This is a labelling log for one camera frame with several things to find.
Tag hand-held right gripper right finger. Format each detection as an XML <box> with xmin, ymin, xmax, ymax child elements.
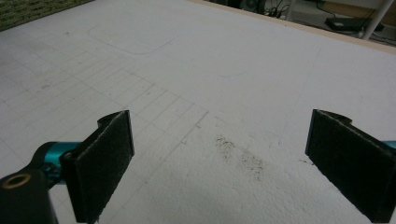
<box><xmin>304</xmin><ymin>108</ymin><xmax>396</xmax><ymax>224</ymax></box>

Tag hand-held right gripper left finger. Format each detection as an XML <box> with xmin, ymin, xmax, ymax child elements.
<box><xmin>60</xmin><ymin>109</ymin><xmax>135</xmax><ymax>224</ymax></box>

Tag black flat box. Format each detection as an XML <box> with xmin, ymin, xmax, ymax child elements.
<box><xmin>324</xmin><ymin>16</ymin><xmax>386</xmax><ymax>33</ymax></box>

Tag white grid mat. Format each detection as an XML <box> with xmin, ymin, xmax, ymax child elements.
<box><xmin>0</xmin><ymin>0</ymin><xmax>396</xmax><ymax>224</ymax></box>

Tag white desk leg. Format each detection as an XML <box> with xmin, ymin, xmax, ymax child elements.
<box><xmin>361</xmin><ymin>0</ymin><xmax>395</xmax><ymax>40</ymax></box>

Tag green woven basket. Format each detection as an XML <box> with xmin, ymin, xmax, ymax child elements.
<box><xmin>0</xmin><ymin>0</ymin><xmax>95</xmax><ymax>33</ymax></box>

